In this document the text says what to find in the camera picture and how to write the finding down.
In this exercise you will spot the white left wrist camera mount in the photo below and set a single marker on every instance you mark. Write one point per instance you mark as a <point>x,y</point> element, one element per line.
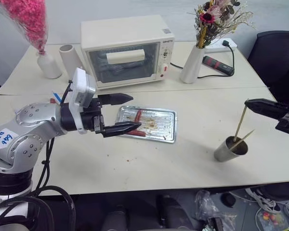
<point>80,84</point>

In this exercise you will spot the cream toaster oven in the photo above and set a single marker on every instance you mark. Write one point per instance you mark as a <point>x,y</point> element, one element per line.
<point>125,31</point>

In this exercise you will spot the metal cup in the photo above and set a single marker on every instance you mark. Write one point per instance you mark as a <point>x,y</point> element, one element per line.
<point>222,152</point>

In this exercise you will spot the silver metal baking tray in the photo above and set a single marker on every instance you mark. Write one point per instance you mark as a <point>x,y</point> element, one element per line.
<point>163,125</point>

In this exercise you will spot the bag of colourful candies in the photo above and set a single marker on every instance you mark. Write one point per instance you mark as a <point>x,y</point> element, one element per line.
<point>272,217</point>

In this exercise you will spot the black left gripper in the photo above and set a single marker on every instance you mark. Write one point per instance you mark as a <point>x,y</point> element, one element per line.
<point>92,113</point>

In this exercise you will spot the wooden skewer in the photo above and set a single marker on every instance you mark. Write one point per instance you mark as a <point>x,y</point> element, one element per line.
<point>240,122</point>
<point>245,137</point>

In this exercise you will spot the tall white vase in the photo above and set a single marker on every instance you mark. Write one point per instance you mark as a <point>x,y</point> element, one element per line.
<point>191,66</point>

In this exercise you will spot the black office chair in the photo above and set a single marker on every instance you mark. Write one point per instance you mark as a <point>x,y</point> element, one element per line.
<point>277,57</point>

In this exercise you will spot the white cylinder tube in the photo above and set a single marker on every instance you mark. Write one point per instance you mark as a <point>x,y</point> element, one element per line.
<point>69,60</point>

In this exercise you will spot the blue and white pen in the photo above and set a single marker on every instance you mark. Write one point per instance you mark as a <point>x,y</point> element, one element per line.
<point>57,96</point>

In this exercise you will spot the clear plastic bag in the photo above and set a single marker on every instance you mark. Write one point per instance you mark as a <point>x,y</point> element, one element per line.
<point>207,207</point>

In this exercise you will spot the round white vase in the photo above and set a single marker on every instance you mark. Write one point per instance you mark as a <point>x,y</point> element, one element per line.
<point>48,66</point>

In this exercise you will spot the black and red device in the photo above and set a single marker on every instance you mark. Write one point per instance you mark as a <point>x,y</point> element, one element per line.
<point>216,63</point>

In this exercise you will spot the red sausage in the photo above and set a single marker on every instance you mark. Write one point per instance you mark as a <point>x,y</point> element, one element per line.
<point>139,133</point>
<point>137,116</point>

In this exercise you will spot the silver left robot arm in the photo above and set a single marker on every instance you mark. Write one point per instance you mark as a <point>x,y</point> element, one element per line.
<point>36,115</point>

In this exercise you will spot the small red object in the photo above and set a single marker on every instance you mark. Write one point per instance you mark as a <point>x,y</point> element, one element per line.
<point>52,100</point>

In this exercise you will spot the pink dried flower bunch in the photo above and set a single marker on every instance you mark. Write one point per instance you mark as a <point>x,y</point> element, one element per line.
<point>30,19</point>

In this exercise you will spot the black and white sneaker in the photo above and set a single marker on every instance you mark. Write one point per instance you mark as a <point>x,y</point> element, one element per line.
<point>262,198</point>

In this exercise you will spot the white power strip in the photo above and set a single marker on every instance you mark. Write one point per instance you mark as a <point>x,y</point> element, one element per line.
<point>216,47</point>

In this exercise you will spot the dried flower bouquet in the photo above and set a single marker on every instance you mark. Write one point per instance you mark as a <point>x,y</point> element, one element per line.
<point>212,16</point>

